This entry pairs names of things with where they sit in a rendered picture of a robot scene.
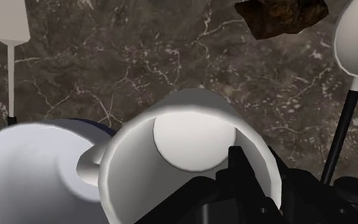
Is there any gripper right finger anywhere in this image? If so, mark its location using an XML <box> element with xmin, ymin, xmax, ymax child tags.
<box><xmin>268</xmin><ymin>146</ymin><xmax>358</xmax><ymax>224</ymax></box>

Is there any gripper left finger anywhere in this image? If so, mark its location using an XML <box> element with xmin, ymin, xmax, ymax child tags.
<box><xmin>135</xmin><ymin>145</ymin><xmax>284</xmax><ymax>224</ymax></box>

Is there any white mug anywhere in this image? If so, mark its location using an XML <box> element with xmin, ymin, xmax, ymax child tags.
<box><xmin>76</xmin><ymin>87</ymin><xmax>284</xmax><ymax>224</ymax></box>

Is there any brown rock-shaped lump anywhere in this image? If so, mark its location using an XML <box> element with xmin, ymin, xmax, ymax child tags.
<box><xmin>234</xmin><ymin>0</ymin><xmax>330</xmax><ymax>41</ymax></box>

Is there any white bowl with blue outside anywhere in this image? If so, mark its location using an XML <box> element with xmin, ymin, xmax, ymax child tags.
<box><xmin>0</xmin><ymin>118</ymin><xmax>118</xmax><ymax>224</ymax></box>

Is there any white ladle with black handle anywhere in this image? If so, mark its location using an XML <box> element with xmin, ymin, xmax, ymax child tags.
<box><xmin>319</xmin><ymin>0</ymin><xmax>358</xmax><ymax>185</ymax></box>

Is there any white spatula with black handle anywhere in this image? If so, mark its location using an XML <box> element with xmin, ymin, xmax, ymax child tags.
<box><xmin>0</xmin><ymin>0</ymin><xmax>31</xmax><ymax>127</ymax></box>

